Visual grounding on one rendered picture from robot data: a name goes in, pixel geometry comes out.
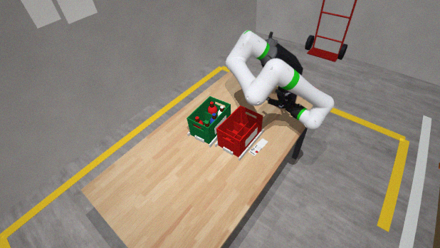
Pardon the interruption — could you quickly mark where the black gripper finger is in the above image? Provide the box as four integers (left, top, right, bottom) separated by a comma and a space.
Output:
266, 97, 286, 108
275, 89, 286, 99

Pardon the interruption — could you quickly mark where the green crate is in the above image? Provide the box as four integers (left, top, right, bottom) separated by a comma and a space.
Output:
187, 99, 231, 144

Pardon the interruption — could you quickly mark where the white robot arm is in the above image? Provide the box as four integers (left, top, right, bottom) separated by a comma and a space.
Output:
226, 30, 335, 130

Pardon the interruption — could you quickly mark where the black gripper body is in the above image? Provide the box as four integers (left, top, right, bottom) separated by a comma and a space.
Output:
281, 101, 297, 113

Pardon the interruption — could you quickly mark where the blue bottle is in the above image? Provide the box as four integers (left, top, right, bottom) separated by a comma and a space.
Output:
210, 113, 217, 125

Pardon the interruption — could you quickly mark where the white paper pick list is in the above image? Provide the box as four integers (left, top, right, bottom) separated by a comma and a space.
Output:
249, 138, 268, 155

